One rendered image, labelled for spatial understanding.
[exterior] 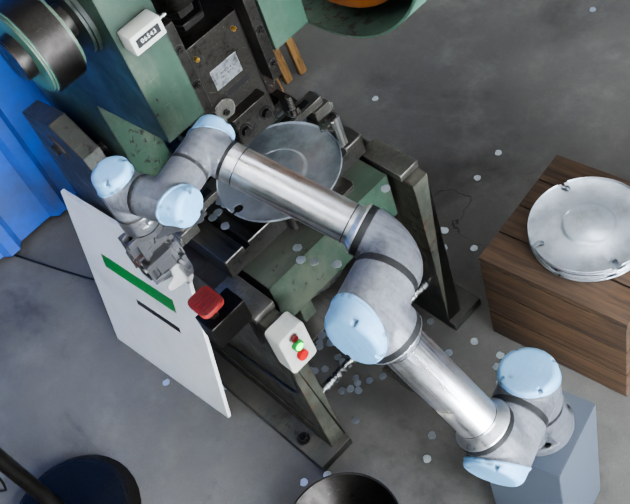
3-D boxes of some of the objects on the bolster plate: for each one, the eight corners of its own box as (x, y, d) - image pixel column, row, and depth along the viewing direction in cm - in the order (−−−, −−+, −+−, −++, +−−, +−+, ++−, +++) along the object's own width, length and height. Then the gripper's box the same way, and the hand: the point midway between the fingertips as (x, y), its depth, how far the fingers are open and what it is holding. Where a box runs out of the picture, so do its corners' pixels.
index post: (349, 141, 224) (339, 113, 217) (340, 150, 223) (330, 121, 216) (341, 137, 226) (331, 108, 218) (332, 145, 225) (322, 116, 217)
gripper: (108, 230, 178) (152, 293, 195) (136, 252, 173) (179, 315, 190) (142, 200, 181) (182, 264, 197) (171, 221, 176) (210, 285, 192)
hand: (189, 276), depth 193 cm, fingers closed
